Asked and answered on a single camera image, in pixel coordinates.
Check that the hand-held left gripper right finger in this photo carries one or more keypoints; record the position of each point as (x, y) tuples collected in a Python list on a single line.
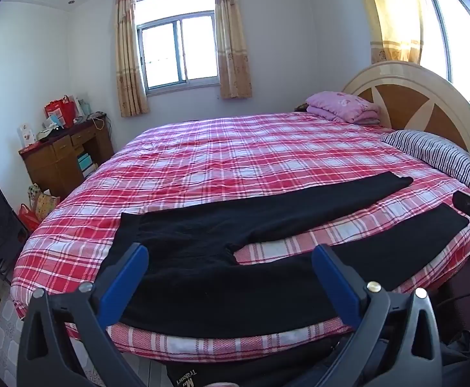
[(335, 282)]

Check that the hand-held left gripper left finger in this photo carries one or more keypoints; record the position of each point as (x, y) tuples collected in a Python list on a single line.
[(128, 278)]

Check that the black pants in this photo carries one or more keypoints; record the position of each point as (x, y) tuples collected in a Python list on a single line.
[(202, 234)]

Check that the striped pillow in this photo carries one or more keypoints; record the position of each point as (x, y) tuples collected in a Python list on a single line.
[(432, 149)]

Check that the yellow patterned gift bag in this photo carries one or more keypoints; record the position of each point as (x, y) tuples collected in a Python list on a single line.
[(43, 203)]

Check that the cream and wood headboard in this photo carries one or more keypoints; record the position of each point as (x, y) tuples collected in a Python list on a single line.
[(404, 100)]

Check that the small red bag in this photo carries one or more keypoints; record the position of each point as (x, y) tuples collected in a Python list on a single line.
[(28, 217)]

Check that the stack of pale boxes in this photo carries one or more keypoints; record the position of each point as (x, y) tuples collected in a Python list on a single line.
[(86, 164)]

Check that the brown wooden desk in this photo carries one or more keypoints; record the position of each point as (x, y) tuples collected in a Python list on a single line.
[(57, 161)]

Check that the large bright window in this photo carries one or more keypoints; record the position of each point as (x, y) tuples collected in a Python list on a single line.
[(460, 36)]

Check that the bed with red plaid sheet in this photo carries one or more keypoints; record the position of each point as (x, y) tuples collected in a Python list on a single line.
[(239, 157)]

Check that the folded pink blanket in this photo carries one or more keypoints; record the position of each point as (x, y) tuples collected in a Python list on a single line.
[(339, 105)]

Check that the white card with red print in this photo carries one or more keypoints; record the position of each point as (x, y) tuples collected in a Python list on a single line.
[(26, 135)]

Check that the pale teal gift bag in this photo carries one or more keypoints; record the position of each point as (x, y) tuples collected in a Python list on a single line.
[(82, 107)]

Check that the red gift bag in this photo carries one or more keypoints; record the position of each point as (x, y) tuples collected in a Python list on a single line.
[(61, 109)]

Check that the yellow curtain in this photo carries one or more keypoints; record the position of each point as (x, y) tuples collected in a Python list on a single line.
[(392, 12)]

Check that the beige patterned curtain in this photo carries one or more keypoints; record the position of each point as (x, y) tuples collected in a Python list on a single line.
[(233, 40), (130, 56)]

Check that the sliding window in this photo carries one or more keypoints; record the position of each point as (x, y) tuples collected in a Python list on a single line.
[(178, 48)]

